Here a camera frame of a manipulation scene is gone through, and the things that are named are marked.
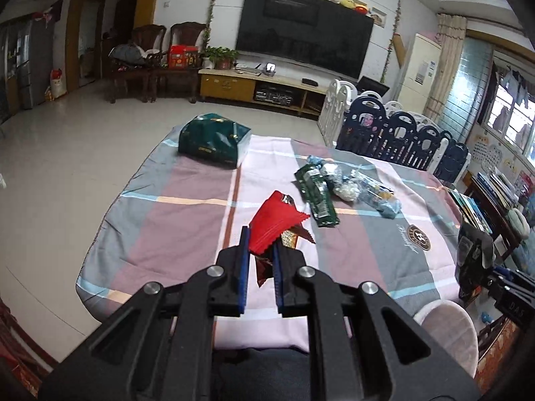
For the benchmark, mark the stack of books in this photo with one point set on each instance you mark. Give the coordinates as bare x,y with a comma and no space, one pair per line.
492,200

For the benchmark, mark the potted green plant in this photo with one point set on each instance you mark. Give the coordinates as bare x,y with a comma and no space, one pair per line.
223,58

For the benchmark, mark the white standing air conditioner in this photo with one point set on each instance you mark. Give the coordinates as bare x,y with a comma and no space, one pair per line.
416,76

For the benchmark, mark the wooden tv cabinet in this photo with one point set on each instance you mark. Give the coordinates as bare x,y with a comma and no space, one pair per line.
259,89

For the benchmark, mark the grey black plastic bag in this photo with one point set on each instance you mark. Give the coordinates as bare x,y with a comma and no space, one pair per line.
475,257

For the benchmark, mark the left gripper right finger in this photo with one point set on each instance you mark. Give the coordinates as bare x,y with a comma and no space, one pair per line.
362,344

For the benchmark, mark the clear blue printed wrapper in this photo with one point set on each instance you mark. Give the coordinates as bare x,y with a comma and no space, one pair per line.
352,185

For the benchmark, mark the large black television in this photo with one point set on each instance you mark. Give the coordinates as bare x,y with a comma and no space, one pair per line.
315,32

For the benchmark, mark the green snack wrapper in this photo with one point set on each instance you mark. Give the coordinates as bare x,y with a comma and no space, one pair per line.
315,192

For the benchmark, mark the blue white baby fence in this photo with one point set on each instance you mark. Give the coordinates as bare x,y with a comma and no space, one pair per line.
360,122

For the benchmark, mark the pink plastic trash basket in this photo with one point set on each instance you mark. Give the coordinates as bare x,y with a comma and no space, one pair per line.
451,326

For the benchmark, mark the dark wooden armchair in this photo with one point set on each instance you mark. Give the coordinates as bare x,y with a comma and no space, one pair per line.
137,59
188,33

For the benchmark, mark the red snack wrapper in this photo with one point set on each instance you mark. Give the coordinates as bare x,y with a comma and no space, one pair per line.
277,218

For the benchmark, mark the dark green tissue box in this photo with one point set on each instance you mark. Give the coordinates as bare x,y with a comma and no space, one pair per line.
216,139

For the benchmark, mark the red gift box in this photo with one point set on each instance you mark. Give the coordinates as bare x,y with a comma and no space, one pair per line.
182,56

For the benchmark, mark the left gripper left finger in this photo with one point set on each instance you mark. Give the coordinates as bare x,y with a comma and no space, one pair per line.
158,344

